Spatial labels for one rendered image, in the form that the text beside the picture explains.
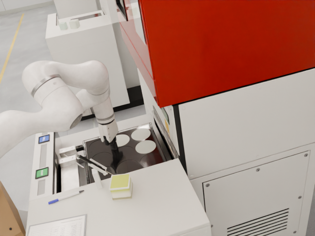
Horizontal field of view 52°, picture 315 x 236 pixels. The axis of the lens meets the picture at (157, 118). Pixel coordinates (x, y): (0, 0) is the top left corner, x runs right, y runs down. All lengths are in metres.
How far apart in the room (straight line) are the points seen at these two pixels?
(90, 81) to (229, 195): 0.92
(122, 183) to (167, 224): 0.22
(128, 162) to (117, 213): 0.35
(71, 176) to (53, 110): 0.64
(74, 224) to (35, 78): 0.53
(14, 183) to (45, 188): 1.73
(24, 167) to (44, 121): 2.33
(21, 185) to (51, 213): 1.80
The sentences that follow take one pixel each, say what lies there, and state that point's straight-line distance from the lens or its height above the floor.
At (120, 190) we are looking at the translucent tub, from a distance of 1.20.
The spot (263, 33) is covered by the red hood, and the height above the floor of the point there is 1.42.
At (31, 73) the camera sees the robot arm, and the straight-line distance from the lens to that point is 1.01.
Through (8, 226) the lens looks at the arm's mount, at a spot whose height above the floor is 0.95.
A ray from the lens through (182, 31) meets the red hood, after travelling 1.11.
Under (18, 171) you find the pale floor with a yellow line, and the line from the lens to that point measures 3.27.
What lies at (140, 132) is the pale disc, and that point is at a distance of 1.66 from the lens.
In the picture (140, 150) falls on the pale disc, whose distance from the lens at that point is 1.54.
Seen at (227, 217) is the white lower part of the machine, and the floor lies 0.49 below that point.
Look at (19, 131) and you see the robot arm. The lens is 0.98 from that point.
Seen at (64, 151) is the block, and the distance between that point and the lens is 1.67.
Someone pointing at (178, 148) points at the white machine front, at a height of 1.02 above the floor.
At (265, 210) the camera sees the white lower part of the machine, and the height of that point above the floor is 0.45.
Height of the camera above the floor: 1.86
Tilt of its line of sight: 34 degrees down
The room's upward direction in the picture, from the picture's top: 10 degrees counter-clockwise
